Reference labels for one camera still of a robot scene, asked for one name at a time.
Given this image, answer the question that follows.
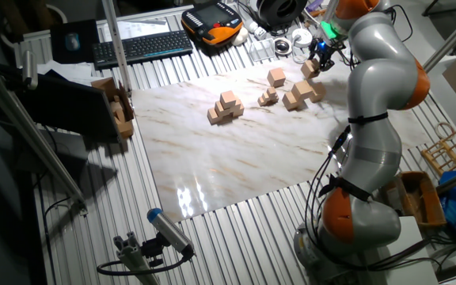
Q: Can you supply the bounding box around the brown wooden tray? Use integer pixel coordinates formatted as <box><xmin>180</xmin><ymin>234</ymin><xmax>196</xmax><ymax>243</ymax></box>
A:
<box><xmin>382</xmin><ymin>170</ymin><xmax>447</xmax><ymax>230</ymax></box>

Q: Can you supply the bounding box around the black computer keyboard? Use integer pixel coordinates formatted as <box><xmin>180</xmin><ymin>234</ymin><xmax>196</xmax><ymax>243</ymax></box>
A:
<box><xmin>92</xmin><ymin>29</ymin><xmax>194</xmax><ymax>71</ymax></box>

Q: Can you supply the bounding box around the marble pattern table mat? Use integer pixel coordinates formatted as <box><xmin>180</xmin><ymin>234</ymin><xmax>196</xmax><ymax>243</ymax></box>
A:
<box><xmin>131</xmin><ymin>55</ymin><xmax>431</xmax><ymax>223</ymax></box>

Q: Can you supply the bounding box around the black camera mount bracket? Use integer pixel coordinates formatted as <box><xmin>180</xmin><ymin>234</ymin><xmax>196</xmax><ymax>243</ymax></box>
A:
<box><xmin>140</xmin><ymin>233</ymin><xmax>166</xmax><ymax>268</ymax></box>

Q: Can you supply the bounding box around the clear gridded plastic box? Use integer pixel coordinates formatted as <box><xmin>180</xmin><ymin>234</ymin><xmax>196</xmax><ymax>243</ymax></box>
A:
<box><xmin>249</xmin><ymin>38</ymin><xmax>276</xmax><ymax>63</ymax></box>

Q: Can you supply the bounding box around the silver camera with blue tip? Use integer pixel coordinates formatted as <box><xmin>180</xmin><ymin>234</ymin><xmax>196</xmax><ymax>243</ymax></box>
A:
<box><xmin>146</xmin><ymin>207</ymin><xmax>196</xmax><ymax>258</ymax></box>

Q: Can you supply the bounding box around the large wooden cube block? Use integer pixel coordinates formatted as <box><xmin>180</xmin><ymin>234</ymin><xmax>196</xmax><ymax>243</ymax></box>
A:
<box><xmin>282</xmin><ymin>91</ymin><xmax>302</xmax><ymax>112</ymax></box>
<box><xmin>309</xmin><ymin>82</ymin><xmax>328</xmax><ymax>104</ymax></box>
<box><xmin>300</xmin><ymin>58</ymin><xmax>321</xmax><ymax>80</ymax></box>
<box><xmin>291</xmin><ymin>80</ymin><xmax>314</xmax><ymax>101</ymax></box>
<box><xmin>267</xmin><ymin>67</ymin><xmax>287</xmax><ymax>89</ymax></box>

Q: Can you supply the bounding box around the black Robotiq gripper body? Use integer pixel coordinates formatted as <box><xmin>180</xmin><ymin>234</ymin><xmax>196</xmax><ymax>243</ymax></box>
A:
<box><xmin>309</xmin><ymin>37</ymin><xmax>347</xmax><ymax>63</ymax></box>

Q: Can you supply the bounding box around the short aluminium profile piece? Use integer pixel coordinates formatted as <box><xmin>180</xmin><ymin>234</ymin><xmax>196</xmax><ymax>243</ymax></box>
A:
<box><xmin>112</xmin><ymin>231</ymin><xmax>161</xmax><ymax>285</ymax></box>

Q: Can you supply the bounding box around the brown cardboard box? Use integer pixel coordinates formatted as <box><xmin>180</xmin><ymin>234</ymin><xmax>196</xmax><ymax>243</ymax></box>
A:
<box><xmin>91</xmin><ymin>77</ymin><xmax>135</xmax><ymax>140</ymax></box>

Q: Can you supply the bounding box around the black orange teach pendant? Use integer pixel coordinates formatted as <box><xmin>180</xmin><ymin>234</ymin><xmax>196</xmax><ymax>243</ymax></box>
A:
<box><xmin>180</xmin><ymin>1</ymin><xmax>244</xmax><ymax>47</ymax></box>

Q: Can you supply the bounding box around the black flat panel screen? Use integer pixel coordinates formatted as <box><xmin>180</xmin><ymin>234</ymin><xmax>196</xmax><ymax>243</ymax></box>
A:
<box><xmin>13</xmin><ymin>73</ymin><xmax>122</xmax><ymax>142</ymax></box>

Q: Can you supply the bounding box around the white power adapter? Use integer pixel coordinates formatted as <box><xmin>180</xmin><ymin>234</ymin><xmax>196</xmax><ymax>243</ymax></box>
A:
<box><xmin>243</xmin><ymin>19</ymin><xmax>268</xmax><ymax>40</ymax></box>

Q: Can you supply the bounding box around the black camera cable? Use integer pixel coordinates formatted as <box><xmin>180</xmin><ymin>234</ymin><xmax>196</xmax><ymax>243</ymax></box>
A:
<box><xmin>96</xmin><ymin>247</ymin><xmax>194</xmax><ymax>277</ymax></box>

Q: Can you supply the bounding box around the aluminium frame post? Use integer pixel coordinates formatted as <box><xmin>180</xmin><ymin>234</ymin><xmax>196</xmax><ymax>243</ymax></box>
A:
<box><xmin>101</xmin><ymin>0</ymin><xmax>133</xmax><ymax>94</ymax></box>
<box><xmin>319</xmin><ymin>0</ymin><xmax>340</xmax><ymax>25</ymax></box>

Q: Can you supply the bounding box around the white egg shaped object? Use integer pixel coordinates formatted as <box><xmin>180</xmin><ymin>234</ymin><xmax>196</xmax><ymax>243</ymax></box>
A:
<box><xmin>231</xmin><ymin>27</ymin><xmax>249</xmax><ymax>47</ymax></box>

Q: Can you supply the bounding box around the white paper sheet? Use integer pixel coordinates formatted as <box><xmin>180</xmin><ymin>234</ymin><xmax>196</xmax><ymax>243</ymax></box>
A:
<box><xmin>37</xmin><ymin>59</ymin><xmax>105</xmax><ymax>86</ymax></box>
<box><xmin>97</xmin><ymin>18</ymin><xmax>169</xmax><ymax>43</ymax></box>

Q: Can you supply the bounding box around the round white power socket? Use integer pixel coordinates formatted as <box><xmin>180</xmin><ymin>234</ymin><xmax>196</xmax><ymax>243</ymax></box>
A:
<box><xmin>291</xmin><ymin>27</ymin><xmax>314</xmax><ymax>49</ymax></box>

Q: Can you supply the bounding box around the metal bowl with white rim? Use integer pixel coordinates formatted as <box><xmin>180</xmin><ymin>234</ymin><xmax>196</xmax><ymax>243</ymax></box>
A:
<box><xmin>273</xmin><ymin>37</ymin><xmax>293</xmax><ymax>56</ymax></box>

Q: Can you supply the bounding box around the wooden lattice rack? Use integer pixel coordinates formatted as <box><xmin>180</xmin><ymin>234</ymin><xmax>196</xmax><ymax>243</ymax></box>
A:
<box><xmin>420</xmin><ymin>122</ymin><xmax>456</xmax><ymax>177</ymax></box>

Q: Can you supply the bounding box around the grey power cable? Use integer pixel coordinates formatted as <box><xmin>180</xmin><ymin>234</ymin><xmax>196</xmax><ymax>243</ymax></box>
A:
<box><xmin>290</xmin><ymin>41</ymin><xmax>312</xmax><ymax>65</ymax></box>

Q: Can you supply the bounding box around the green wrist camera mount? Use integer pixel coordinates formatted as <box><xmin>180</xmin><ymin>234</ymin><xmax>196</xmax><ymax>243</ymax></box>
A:
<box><xmin>318</xmin><ymin>19</ymin><xmax>348</xmax><ymax>41</ymax></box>

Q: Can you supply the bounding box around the dark computer mouse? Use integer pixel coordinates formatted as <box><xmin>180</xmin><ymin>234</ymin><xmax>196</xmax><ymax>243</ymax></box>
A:
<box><xmin>64</xmin><ymin>32</ymin><xmax>82</xmax><ymax>51</ymax></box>

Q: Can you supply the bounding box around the black filament spool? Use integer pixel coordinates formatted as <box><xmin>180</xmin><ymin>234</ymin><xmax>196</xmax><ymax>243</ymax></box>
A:
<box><xmin>256</xmin><ymin>0</ymin><xmax>309</xmax><ymax>29</ymax></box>

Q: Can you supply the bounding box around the black mouse pad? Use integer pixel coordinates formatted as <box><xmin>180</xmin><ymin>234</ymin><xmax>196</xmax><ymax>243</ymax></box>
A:
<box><xmin>49</xmin><ymin>19</ymin><xmax>101</xmax><ymax>65</ymax></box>

